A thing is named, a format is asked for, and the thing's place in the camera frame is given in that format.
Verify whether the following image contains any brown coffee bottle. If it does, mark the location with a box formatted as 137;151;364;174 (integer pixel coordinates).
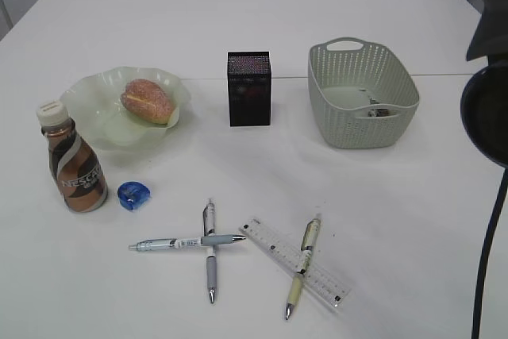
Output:
37;100;108;213

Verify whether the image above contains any beige patterned pen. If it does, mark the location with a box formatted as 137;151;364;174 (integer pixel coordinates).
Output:
284;214;321;321

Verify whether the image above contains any grey pen lying vertical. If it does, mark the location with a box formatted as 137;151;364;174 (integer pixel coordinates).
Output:
202;198;217;304

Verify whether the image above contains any blue pencil sharpener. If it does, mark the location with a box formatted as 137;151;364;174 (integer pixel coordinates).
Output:
117;181;151;210

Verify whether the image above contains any grey pen horizontal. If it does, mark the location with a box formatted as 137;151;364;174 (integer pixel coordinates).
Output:
129;234;246;252

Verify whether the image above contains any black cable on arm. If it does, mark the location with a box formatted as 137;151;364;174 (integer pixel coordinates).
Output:
470;168;508;339

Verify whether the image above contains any black mesh pen holder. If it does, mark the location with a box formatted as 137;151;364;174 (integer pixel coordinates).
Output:
227;52;271;127

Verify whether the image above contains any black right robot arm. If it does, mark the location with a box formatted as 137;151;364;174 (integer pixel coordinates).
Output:
460;0;507;168

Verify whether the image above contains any paper ball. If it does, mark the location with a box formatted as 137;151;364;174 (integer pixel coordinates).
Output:
368;108;391;117

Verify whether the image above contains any clear plastic ruler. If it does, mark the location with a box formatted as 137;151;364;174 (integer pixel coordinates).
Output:
239;218;351;308

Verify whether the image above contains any grey-green plastic basket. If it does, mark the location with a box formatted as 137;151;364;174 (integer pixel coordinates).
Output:
307;40;420;149

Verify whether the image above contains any pale green wavy plate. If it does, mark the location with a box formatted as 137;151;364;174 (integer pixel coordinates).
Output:
60;67;191;152

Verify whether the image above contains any sugared bread roll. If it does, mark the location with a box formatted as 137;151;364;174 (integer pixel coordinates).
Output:
120;79;176;125

